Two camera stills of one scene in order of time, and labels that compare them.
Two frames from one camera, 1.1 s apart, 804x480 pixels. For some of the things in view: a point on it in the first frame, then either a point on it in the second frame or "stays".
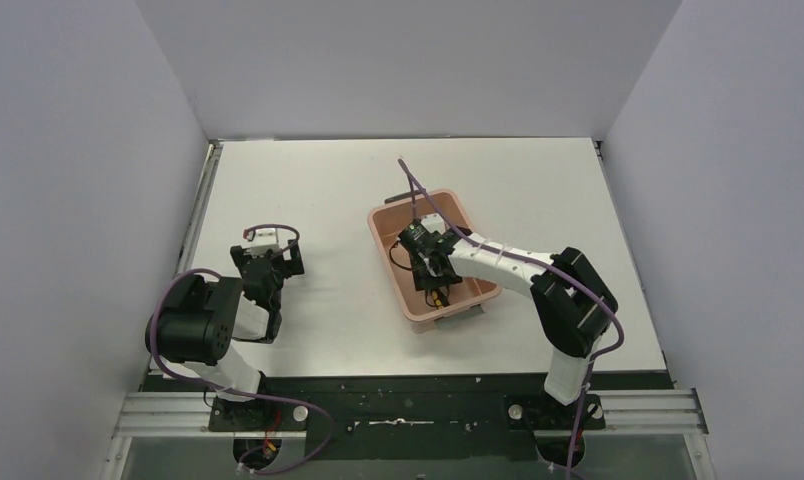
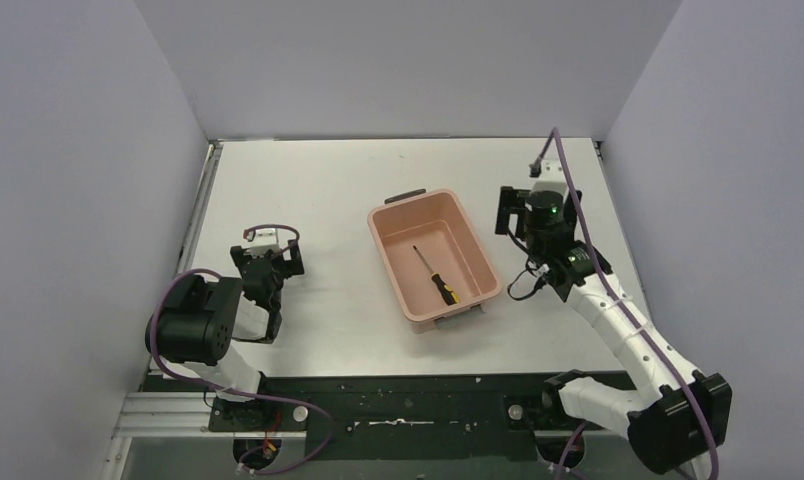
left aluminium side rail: (199, 208) stays
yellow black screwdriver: (438, 301) → (450, 296)
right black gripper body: (425, 279) → (535, 247)
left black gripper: (269, 266) stays
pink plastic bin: (388, 223) stays
